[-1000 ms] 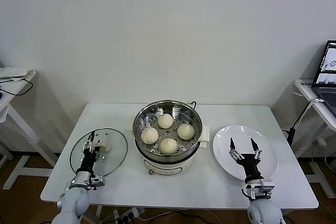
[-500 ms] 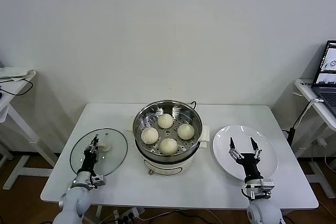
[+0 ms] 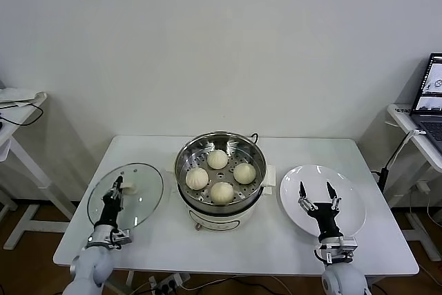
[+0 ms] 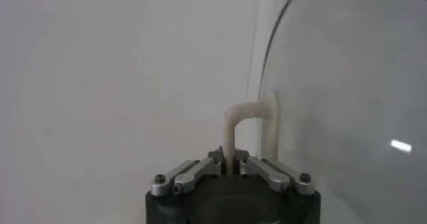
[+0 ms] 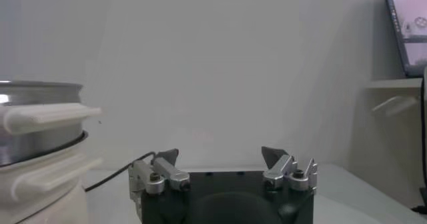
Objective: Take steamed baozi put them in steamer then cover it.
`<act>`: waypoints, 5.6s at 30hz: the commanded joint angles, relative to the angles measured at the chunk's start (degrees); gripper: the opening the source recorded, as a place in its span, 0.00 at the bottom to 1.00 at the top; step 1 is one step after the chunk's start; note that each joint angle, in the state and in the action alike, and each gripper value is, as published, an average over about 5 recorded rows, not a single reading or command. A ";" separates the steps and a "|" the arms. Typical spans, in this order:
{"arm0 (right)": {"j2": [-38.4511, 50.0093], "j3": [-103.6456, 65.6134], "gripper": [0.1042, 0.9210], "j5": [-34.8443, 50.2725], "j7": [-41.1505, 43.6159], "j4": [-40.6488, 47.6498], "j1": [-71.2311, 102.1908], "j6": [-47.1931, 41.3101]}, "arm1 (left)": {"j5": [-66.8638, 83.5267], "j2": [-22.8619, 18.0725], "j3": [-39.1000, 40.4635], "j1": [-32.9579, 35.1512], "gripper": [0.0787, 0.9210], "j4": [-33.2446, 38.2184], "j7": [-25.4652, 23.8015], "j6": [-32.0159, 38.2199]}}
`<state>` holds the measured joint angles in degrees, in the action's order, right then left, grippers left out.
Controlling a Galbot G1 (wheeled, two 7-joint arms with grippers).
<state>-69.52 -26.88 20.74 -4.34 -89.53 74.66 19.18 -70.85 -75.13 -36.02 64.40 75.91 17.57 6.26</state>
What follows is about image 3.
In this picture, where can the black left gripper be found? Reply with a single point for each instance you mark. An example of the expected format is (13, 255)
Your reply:
(108, 212)

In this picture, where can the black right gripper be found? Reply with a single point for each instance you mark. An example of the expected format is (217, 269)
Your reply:
(328, 219)

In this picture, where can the round glass pot lid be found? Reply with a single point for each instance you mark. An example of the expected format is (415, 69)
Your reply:
(145, 184)

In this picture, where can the white steamed baozi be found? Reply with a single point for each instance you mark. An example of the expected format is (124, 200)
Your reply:
(244, 173)
(197, 178)
(222, 192)
(217, 159)

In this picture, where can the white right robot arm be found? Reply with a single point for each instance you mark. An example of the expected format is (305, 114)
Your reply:
(342, 281)

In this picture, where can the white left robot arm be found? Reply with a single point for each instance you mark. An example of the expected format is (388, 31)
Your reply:
(93, 264)

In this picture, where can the perforated steel steamer basket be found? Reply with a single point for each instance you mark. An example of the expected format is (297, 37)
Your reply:
(183, 167)

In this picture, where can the round white plate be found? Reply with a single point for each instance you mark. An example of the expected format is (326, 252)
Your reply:
(352, 184)

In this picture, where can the white table leg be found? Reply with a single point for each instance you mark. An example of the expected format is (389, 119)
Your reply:
(130, 277)

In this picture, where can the white electric cooking pot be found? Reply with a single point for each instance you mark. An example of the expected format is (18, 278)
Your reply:
(214, 220)

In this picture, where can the white power strip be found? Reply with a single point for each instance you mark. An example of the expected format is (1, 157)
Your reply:
(169, 281)

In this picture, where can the white power adapter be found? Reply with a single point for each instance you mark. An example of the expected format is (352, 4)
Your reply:
(423, 187)

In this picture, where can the white laptop side table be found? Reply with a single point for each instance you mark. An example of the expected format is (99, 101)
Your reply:
(402, 119)

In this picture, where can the white side table with cloth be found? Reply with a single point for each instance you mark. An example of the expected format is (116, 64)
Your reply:
(24, 112)

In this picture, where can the dark grey open laptop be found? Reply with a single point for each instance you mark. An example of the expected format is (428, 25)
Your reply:
(428, 115)

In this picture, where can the crumpled white cloth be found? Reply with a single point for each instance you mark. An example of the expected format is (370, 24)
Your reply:
(17, 94)

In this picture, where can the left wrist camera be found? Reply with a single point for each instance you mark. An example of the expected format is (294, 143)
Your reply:
(122, 238)

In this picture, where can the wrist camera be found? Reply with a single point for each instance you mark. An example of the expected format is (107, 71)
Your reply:
(122, 238)
(340, 245)

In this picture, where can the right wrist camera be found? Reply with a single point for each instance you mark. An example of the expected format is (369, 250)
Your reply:
(340, 245)

